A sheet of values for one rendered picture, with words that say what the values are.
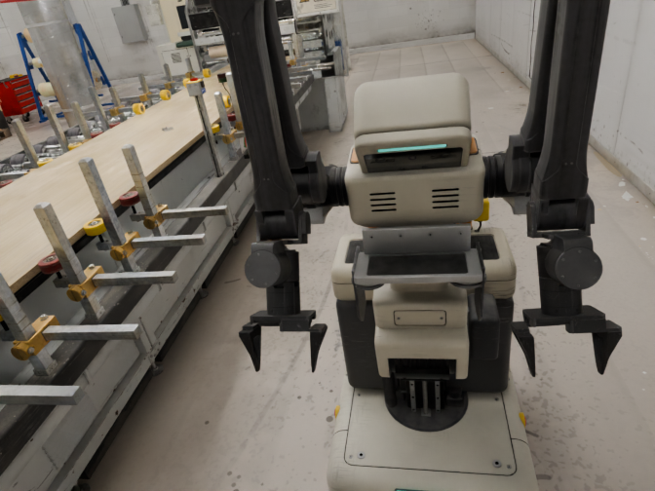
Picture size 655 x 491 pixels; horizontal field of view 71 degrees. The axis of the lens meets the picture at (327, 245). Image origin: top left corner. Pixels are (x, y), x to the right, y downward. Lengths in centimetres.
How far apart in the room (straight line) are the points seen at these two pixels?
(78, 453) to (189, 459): 41
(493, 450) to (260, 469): 87
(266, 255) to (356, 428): 103
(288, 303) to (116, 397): 155
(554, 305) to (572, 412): 136
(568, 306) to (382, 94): 47
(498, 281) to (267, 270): 84
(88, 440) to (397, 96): 174
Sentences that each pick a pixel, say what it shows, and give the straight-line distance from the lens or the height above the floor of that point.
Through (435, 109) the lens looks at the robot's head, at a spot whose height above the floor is 134.
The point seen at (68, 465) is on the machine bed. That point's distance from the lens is 209.
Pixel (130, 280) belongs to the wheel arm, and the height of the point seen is 82.
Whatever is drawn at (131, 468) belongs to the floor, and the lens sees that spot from 218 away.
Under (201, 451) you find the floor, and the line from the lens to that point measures 209.
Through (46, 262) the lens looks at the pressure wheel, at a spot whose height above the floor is 91.
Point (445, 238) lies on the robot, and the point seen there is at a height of 108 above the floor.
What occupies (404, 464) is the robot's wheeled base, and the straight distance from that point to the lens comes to 154.
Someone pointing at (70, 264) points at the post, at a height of 92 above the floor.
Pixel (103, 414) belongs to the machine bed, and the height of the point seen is 17.
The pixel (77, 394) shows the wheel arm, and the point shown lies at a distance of 121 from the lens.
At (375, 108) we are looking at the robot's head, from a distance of 86.
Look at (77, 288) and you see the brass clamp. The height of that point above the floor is 84.
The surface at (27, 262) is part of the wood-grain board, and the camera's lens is 180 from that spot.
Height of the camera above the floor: 156
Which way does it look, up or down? 30 degrees down
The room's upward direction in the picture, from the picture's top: 9 degrees counter-clockwise
